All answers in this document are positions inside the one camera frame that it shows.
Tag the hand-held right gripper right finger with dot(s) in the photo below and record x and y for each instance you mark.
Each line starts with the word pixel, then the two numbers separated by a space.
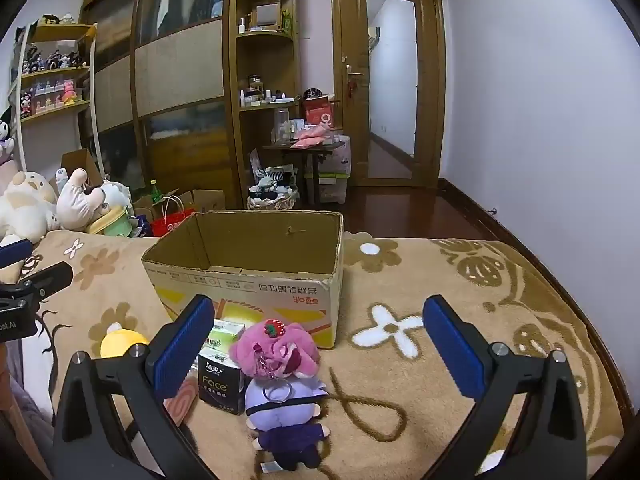
pixel 454 347

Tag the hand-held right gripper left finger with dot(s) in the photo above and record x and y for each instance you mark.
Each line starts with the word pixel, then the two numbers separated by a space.
pixel 184 347

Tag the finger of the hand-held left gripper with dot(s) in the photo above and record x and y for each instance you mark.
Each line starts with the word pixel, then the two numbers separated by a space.
pixel 47 280
pixel 15 253

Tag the green tissue pack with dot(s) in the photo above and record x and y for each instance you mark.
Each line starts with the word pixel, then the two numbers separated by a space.
pixel 226 335

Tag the black tissue pack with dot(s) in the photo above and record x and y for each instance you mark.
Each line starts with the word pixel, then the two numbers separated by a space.
pixel 220 385

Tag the pink swiss roll plush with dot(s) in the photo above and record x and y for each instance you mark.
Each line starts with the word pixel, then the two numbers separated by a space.
pixel 183 405

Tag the white-haired plush doll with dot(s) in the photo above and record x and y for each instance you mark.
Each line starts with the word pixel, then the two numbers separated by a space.
pixel 287 425

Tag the cream plush bear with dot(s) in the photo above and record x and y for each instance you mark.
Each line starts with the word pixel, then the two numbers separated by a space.
pixel 22 205

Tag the flower printed beige blanket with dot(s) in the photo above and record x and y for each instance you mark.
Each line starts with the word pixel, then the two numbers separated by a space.
pixel 400 395

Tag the white pink plush rabbit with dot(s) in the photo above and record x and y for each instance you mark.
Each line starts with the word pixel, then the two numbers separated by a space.
pixel 75 202

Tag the grey-blue cloth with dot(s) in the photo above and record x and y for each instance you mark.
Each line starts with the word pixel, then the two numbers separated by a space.
pixel 27 405

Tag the green plush toy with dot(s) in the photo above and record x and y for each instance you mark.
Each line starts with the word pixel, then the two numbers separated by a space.
pixel 112 222

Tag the white fluffy plush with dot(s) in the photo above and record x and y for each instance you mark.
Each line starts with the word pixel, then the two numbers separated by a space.
pixel 117 192

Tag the tall open cardboard box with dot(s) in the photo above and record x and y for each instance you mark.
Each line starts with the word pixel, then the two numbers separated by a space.
pixel 82 160

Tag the white yellow plush toy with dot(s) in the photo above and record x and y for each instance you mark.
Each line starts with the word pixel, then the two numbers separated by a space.
pixel 492 461

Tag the black purple plush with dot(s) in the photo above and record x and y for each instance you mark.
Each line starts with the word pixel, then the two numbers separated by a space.
pixel 6 132

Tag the red paper bag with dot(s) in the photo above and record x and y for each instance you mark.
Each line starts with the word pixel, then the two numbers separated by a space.
pixel 170 222

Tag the green bottle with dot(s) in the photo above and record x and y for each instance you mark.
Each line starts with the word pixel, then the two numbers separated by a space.
pixel 155 192

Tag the figure display shelf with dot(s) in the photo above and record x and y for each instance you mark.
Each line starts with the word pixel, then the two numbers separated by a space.
pixel 55 110

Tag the low cardboard box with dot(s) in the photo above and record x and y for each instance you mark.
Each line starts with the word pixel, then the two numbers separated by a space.
pixel 205 200

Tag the woven basket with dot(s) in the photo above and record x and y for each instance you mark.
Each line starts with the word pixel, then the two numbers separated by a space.
pixel 272 200

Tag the clear plastic storage box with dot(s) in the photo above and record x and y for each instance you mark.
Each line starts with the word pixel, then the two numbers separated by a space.
pixel 332 182

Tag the small dark table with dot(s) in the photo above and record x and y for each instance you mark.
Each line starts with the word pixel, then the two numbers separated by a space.
pixel 312 152

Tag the wooden wardrobe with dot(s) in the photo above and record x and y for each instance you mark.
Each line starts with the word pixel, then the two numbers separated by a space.
pixel 175 75

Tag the pink packets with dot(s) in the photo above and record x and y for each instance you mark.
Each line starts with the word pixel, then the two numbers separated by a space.
pixel 310 139

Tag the red gift bag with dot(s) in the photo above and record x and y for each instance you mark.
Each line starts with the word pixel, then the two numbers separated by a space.
pixel 320 112

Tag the wooden corner shelf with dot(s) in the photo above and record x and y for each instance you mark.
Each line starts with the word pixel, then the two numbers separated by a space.
pixel 265 50

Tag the wooden door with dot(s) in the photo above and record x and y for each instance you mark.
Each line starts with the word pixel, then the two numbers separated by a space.
pixel 352 35

